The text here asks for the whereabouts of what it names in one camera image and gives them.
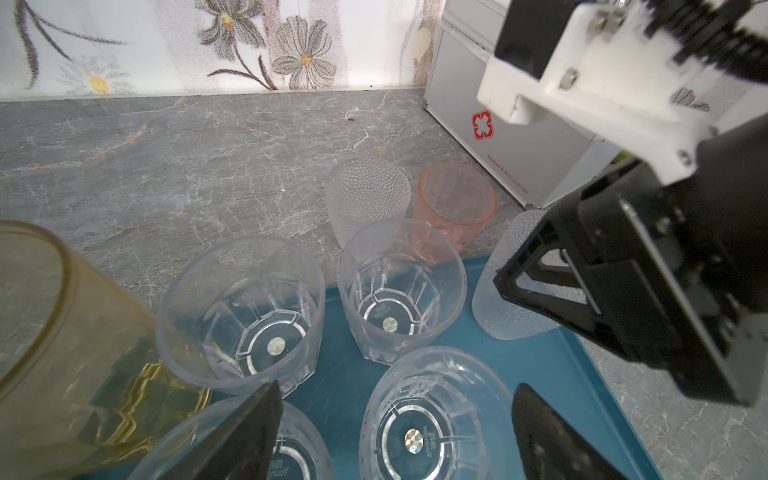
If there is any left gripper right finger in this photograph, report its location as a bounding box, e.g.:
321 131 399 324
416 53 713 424
511 383 624 480

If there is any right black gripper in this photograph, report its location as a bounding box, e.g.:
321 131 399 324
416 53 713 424
494 150 767 406

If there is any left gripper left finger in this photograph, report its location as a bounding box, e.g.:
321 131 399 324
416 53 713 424
162 381 283 479

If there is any clear faceted glass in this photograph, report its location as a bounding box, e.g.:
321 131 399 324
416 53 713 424
337 218 467 365
156 235 326 395
359 346 523 479
130 397 335 479

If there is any teal plastic tray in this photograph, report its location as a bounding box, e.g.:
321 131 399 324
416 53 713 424
284 288 658 479

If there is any yellow plastic tumbler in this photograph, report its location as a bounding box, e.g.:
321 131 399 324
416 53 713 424
1 220 212 479

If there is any silver aluminium case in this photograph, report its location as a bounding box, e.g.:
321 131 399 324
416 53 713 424
422 0 625 210

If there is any pink plastic cup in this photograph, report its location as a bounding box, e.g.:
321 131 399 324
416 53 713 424
413 162 498 253

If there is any frosted clear cup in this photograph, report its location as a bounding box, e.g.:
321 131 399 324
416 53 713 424
325 158 411 247

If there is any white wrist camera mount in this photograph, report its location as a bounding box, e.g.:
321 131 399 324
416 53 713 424
477 1 767 185

